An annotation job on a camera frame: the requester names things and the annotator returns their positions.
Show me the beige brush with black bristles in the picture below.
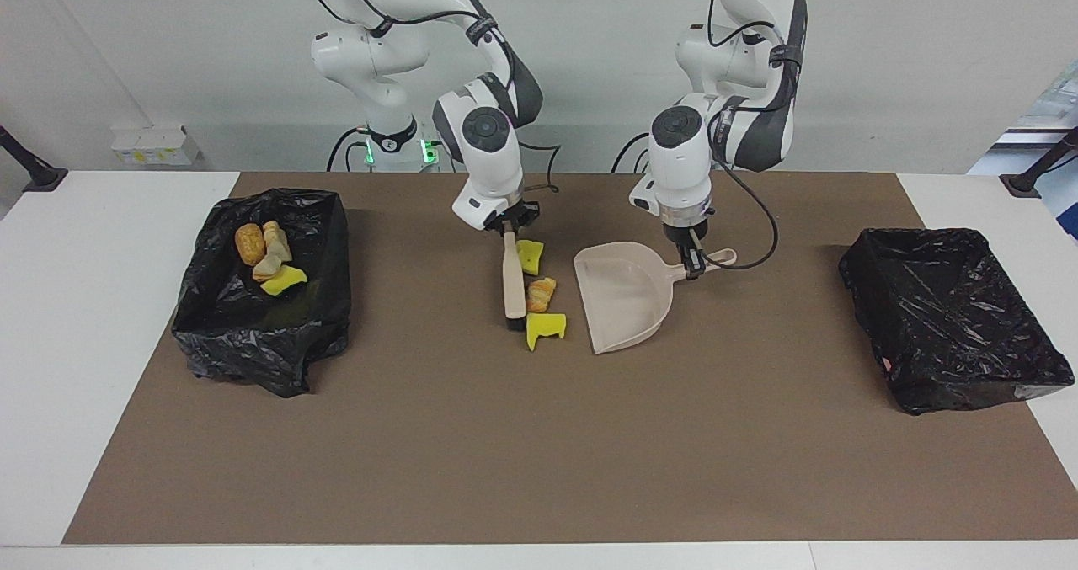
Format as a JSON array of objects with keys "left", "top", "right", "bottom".
[{"left": 502, "top": 229, "right": 528, "bottom": 333}]

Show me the beige plastic dustpan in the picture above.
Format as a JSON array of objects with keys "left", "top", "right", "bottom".
[{"left": 574, "top": 241, "right": 738, "bottom": 355}]

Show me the notched yellow sponge piece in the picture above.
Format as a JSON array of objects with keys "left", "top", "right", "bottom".
[{"left": 526, "top": 312, "right": 568, "bottom": 352}]

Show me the green and yellow sponge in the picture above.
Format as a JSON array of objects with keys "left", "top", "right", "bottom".
[{"left": 260, "top": 265, "right": 309, "bottom": 297}]

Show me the pale bread slice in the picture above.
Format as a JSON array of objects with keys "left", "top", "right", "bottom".
[{"left": 262, "top": 220, "right": 293, "bottom": 264}]

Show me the brown oval bread roll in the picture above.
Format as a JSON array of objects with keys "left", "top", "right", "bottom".
[{"left": 234, "top": 223, "right": 266, "bottom": 267}]

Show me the shallow bin with black bag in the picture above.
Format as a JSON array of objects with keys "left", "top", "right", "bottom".
[{"left": 839, "top": 227, "right": 1076, "bottom": 416}]

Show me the tall bin with black bag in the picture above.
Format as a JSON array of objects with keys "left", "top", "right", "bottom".
[{"left": 171, "top": 185, "right": 353, "bottom": 399}]

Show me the brown table mat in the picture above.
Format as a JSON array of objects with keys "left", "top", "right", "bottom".
[{"left": 61, "top": 172, "right": 1078, "bottom": 546}]

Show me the black stand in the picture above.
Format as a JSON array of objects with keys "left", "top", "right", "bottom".
[
  {"left": 1000, "top": 128, "right": 1078, "bottom": 199},
  {"left": 0, "top": 125, "right": 68, "bottom": 194}
]

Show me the white box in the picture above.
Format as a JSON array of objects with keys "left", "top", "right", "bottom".
[{"left": 109, "top": 125, "right": 201, "bottom": 167}]

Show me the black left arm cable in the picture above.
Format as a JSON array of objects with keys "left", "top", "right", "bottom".
[{"left": 706, "top": 0, "right": 780, "bottom": 270}]

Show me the black left base cable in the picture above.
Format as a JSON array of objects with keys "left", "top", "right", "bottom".
[{"left": 611, "top": 131, "right": 656, "bottom": 173}]

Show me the black base cable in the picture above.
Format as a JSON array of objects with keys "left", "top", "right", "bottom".
[
  {"left": 326, "top": 126, "right": 457, "bottom": 173},
  {"left": 611, "top": 131, "right": 656, "bottom": 173}
]

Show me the black right base cable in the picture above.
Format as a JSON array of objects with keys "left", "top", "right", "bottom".
[{"left": 326, "top": 126, "right": 457, "bottom": 173}]

